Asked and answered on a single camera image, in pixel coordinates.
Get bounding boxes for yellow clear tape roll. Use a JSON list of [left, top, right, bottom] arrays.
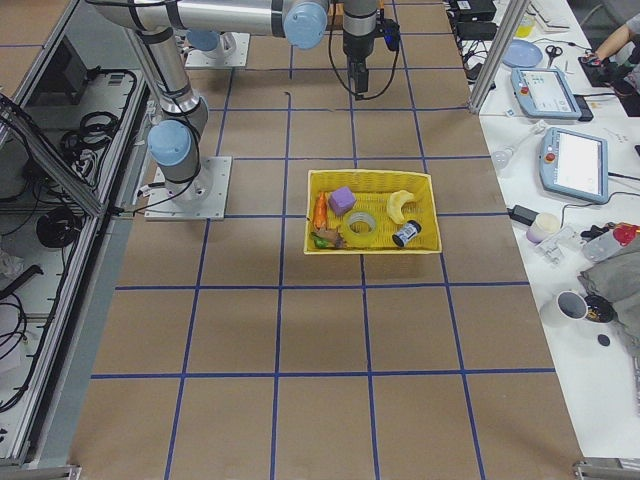
[[341, 211, 377, 248]]

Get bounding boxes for purple foam cube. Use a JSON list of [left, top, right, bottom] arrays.
[[329, 186, 356, 216]]

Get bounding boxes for croissant shaped bread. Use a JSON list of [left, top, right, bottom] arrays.
[[386, 190, 418, 225]]

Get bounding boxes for orange toy carrot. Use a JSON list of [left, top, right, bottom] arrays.
[[313, 192, 328, 229]]

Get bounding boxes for yellow plastic basket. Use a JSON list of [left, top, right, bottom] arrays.
[[304, 169, 442, 255]]

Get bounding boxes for small black-capped bottle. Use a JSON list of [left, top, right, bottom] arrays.
[[392, 220, 422, 248]]

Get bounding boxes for brown toy root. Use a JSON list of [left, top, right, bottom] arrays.
[[311, 228, 345, 249]]

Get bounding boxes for blue plate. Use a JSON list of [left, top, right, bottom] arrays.
[[502, 38, 543, 68]]

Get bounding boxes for green toy leaf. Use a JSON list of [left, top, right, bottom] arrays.
[[310, 232, 332, 249]]

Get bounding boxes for upper teach pendant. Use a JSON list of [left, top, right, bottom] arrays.
[[510, 68, 582, 120]]

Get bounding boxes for teach pendant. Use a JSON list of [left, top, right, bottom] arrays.
[[538, 127, 609, 204], [510, 68, 582, 120]]

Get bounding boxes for black scissors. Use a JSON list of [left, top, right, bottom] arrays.
[[545, 45, 563, 69]]

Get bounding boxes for black power adapter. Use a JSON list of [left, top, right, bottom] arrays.
[[507, 205, 539, 226]]

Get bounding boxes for lower teach pendant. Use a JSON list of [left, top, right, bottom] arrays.
[[538, 127, 609, 204]]

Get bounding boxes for white jar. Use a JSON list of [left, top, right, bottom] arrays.
[[526, 212, 560, 244]]

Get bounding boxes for white mug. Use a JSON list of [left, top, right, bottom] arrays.
[[540, 290, 588, 328]]

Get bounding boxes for grey cloth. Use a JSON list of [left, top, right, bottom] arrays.
[[578, 238, 640, 358]]

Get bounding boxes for black bowl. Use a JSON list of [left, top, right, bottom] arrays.
[[584, 294, 616, 324]]

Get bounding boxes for aluminium frame post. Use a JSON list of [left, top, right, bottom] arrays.
[[468, 0, 530, 114]]

